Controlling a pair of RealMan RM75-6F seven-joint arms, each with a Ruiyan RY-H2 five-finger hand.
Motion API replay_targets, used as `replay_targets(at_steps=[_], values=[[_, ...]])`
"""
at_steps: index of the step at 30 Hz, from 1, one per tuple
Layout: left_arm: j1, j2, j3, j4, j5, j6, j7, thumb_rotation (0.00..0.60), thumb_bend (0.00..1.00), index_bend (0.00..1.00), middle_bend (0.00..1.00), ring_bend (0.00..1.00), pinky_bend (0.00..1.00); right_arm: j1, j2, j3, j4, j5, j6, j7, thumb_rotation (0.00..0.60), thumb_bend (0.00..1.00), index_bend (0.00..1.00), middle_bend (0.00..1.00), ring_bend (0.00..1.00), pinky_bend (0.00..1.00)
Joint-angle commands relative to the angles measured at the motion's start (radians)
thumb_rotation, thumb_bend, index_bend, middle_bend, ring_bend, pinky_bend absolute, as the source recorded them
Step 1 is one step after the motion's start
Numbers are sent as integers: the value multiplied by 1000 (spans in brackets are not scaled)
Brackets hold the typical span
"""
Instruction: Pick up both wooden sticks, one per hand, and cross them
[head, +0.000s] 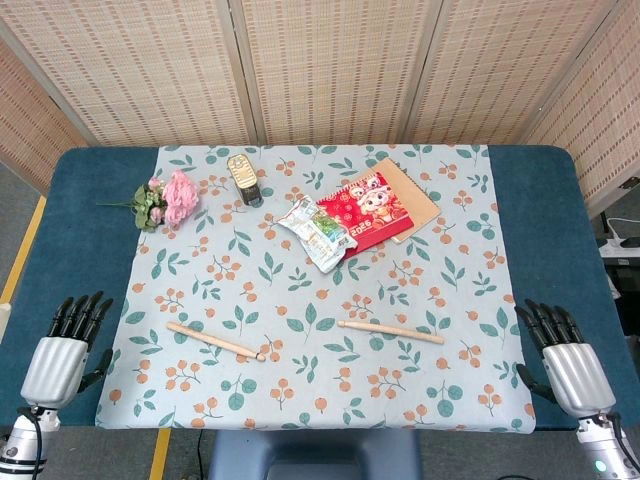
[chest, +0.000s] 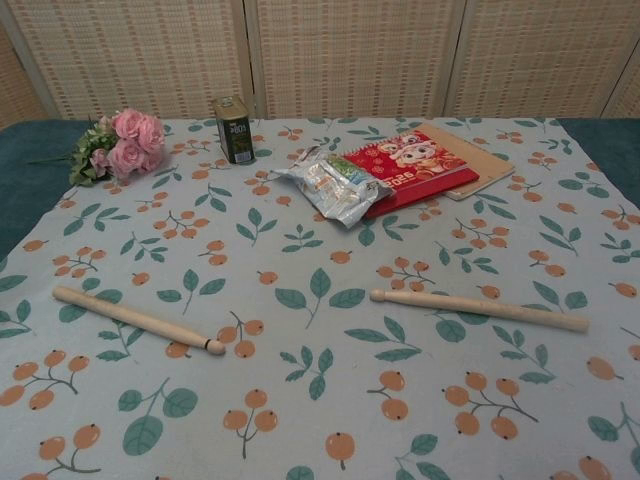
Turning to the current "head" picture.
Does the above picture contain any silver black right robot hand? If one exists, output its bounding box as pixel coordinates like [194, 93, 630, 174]
[514, 298, 617, 419]

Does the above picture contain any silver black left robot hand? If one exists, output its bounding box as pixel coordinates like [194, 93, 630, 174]
[19, 291, 115, 409]

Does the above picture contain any wooden stick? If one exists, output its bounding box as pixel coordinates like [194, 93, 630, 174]
[166, 321, 266, 362]
[337, 319, 445, 345]

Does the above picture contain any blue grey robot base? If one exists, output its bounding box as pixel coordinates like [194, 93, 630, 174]
[208, 428, 424, 480]

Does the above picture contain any white power strip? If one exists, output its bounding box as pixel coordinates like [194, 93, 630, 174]
[598, 233, 640, 252]

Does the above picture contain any pink artificial flower bouquet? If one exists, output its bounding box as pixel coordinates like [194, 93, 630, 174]
[97, 168, 201, 234]

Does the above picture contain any red calendar book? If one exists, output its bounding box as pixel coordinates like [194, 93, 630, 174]
[349, 157, 442, 245]

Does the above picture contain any woven bamboo screen panel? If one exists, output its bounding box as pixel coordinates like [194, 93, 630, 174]
[229, 0, 444, 146]
[0, 0, 251, 147]
[0, 39, 91, 196]
[404, 0, 626, 146]
[519, 0, 640, 219]

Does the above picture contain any floral print tablecloth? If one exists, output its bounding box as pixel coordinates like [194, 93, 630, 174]
[94, 143, 537, 432]

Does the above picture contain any red cartoon desk calendar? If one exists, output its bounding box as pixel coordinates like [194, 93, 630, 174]
[315, 171, 415, 251]

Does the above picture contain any gold and black tin can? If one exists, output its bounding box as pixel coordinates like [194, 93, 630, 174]
[226, 153, 265, 207]

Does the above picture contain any crumpled silver snack bag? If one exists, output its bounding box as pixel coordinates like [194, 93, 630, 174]
[275, 195, 359, 274]

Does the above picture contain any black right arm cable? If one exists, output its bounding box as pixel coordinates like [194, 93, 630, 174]
[598, 412, 634, 469]

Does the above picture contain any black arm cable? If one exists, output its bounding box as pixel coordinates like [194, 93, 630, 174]
[598, 412, 634, 469]
[17, 405, 47, 480]

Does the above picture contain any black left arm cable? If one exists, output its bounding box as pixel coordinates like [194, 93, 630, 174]
[17, 405, 47, 480]

